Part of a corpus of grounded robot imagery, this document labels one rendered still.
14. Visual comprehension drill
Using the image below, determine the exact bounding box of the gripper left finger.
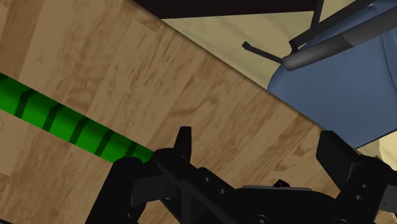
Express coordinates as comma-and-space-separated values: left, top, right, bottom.
85, 125, 237, 224

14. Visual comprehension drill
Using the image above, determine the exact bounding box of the dark brown furniture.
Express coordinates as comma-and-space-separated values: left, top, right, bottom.
132, 0, 326, 20

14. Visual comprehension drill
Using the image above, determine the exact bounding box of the blue office chair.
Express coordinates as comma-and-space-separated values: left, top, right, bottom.
242, 0, 397, 149

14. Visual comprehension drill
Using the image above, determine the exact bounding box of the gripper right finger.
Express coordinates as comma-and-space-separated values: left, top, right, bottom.
316, 130, 397, 224

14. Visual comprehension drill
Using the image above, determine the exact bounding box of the green ribbed cylinder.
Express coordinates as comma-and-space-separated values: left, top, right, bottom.
0, 71, 155, 164

